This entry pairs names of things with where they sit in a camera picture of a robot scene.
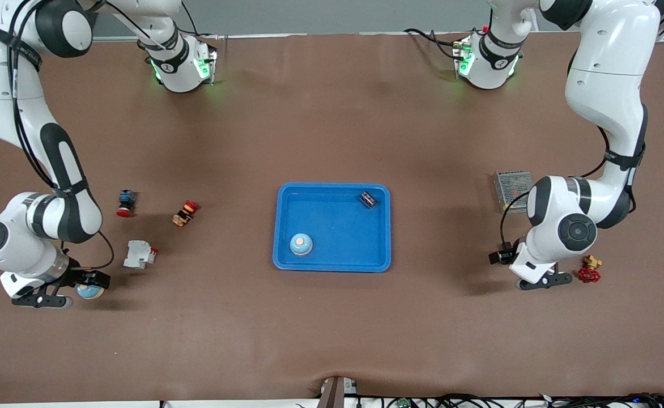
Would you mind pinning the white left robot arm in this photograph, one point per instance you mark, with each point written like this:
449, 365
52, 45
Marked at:
604, 85

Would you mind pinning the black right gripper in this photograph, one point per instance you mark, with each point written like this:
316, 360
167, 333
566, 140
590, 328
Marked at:
84, 277

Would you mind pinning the dark electrolytic capacitor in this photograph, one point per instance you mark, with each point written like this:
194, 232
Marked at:
368, 199

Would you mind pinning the metal mesh power supply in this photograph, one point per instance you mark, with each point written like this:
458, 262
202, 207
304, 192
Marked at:
507, 190

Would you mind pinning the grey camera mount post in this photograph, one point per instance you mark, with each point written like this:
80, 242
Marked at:
335, 392

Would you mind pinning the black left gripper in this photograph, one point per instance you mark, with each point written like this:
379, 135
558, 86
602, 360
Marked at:
502, 256

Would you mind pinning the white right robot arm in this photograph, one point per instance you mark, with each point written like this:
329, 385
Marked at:
20, 249

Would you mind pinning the blue dome bell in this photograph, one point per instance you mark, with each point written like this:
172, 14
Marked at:
301, 244
91, 293

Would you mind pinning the red push button switch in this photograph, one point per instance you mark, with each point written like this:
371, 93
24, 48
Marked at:
126, 203

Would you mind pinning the orange emergency stop switch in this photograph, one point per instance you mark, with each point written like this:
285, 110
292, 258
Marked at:
184, 213

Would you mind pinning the white circuit breaker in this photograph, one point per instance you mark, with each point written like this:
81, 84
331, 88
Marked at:
136, 255

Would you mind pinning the blue plastic tray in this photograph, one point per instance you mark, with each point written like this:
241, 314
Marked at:
332, 232

